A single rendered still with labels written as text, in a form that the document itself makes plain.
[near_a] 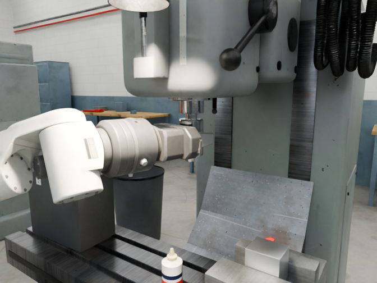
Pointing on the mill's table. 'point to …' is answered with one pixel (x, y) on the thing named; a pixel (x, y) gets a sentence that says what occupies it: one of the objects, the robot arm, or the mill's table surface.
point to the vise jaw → (237, 274)
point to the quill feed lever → (259, 7)
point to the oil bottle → (171, 268)
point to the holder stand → (73, 215)
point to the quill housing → (197, 51)
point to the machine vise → (303, 272)
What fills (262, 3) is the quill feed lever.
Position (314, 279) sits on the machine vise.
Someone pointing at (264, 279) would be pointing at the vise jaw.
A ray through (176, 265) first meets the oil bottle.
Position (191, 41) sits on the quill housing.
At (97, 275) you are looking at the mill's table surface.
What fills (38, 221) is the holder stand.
